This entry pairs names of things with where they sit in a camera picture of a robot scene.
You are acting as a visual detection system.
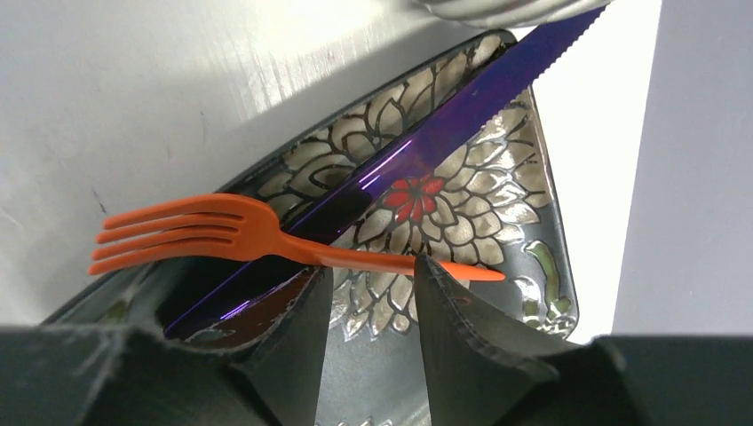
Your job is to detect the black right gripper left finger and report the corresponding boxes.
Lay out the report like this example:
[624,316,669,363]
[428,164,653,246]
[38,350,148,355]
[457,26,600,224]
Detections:
[1,268,333,425]

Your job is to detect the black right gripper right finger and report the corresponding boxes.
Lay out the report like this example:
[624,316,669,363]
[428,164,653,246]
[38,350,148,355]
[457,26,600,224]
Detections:
[414,256,752,425]

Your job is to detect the black floral square plate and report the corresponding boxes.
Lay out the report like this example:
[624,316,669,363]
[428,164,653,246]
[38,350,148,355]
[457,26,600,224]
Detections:
[50,30,579,425]

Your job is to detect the orange plastic fork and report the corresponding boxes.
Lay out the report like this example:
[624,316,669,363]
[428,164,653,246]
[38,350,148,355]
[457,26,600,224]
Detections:
[88,193,507,282]

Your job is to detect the blue plastic knife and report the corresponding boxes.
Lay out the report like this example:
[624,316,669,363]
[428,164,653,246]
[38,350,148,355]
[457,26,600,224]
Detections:
[160,7,604,340]

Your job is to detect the grey ribbed mug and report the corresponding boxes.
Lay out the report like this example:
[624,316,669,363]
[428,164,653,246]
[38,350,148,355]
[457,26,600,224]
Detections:
[416,0,611,29]

